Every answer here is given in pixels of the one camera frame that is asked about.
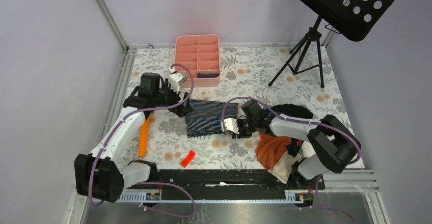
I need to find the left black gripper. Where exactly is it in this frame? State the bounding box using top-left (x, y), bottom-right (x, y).
top-left (153, 79), bottom-right (193, 117)

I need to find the navy underwear beige waistband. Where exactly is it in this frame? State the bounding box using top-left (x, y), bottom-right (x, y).
top-left (197, 73), bottom-right (220, 79)

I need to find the orange toy microphone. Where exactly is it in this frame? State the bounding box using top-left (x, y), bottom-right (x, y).
top-left (138, 114), bottom-right (152, 158)

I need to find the striped navy garment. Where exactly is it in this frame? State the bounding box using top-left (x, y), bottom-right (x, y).
top-left (185, 99), bottom-right (226, 138)

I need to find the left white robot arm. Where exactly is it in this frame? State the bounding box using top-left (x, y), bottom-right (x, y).
top-left (74, 70), bottom-right (192, 203)

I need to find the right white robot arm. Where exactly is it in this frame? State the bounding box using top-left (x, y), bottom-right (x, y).
top-left (221, 98), bottom-right (361, 189)

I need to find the black garment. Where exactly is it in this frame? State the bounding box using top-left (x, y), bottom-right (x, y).
top-left (272, 104), bottom-right (314, 119)

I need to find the navy garment orange lettering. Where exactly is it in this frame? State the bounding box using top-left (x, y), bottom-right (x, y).
top-left (286, 138), bottom-right (303, 157)

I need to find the floral table mat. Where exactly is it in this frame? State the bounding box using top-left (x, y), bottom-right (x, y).
top-left (145, 46), bottom-right (351, 170)

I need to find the white cream garment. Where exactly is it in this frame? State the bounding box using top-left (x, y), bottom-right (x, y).
top-left (267, 142), bottom-right (315, 184)

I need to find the pink divided organizer tray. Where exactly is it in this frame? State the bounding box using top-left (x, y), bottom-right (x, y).
top-left (174, 34), bottom-right (221, 88)

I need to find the small red plastic piece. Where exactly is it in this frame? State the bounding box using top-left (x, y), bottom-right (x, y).
top-left (180, 150), bottom-right (196, 168)

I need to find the black music stand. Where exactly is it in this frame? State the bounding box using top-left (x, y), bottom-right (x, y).
top-left (268, 0), bottom-right (395, 86)

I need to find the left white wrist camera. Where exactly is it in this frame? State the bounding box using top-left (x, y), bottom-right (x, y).
top-left (168, 71), bottom-right (187, 94)

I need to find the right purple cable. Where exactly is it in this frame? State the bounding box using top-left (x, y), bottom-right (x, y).
top-left (221, 96), bottom-right (362, 224)

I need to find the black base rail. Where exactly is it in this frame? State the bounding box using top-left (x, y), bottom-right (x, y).
top-left (125, 168), bottom-right (326, 203)

